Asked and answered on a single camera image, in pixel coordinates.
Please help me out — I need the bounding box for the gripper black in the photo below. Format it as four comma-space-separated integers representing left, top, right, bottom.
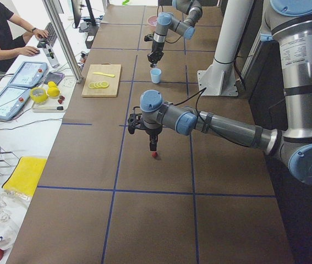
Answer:
147, 41, 164, 68
146, 127, 161, 151

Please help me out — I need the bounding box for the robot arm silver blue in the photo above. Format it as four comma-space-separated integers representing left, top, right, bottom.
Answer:
144, 0, 202, 68
128, 1, 312, 185

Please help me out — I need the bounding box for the light blue cup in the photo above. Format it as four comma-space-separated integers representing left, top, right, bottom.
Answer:
150, 68, 162, 84

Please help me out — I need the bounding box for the pink bowl with ice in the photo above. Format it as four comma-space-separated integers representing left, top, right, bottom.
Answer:
147, 15, 157, 32

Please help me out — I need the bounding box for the wooden cutting board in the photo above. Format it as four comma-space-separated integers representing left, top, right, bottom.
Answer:
81, 64, 122, 97

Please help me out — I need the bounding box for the yellow plastic knife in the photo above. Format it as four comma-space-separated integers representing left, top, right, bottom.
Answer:
93, 71, 116, 78

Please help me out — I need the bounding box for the clear water bottle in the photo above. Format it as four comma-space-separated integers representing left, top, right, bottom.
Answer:
41, 42, 59, 68

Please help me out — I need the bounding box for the yellow lemon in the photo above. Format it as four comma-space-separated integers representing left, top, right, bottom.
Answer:
47, 81, 57, 88
47, 86, 60, 97

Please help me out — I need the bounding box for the black keyboard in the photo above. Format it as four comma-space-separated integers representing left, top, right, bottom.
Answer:
37, 22, 57, 48

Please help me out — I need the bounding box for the white tray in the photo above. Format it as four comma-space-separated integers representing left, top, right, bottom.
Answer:
31, 93, 71, 113

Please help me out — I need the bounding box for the yellow tape roll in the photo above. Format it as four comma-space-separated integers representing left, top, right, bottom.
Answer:
30, 87, 48, 103

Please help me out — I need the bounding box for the teach pendant far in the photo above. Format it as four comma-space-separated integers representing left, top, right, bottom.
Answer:
8, 61, 48, 88

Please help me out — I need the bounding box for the teach pendant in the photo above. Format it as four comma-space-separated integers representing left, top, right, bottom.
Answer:
8, 61, 48, 88
0, 85, 31, 121

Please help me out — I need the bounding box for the yellow cloth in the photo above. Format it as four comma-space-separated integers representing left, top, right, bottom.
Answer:
2, 156, 47, 198

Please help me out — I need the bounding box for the teach pendant near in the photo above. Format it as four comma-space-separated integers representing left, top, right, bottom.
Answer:
0, 85, 31, 121

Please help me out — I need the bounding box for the seated person black shirt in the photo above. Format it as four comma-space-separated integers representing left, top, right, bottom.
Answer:
0, 2, 48, 73

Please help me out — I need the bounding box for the clear plastic bag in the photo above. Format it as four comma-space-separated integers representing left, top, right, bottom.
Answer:
0, 191, 31, 250

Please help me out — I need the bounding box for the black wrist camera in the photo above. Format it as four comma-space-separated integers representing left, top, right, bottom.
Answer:
144, 34, 154, 42
128, 106, 145, 135

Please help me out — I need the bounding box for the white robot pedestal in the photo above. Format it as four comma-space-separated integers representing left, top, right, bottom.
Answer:
197, 0, 254, 96

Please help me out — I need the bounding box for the aluminium frame post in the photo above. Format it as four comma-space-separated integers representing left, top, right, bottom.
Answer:
42, 0, 83, 83

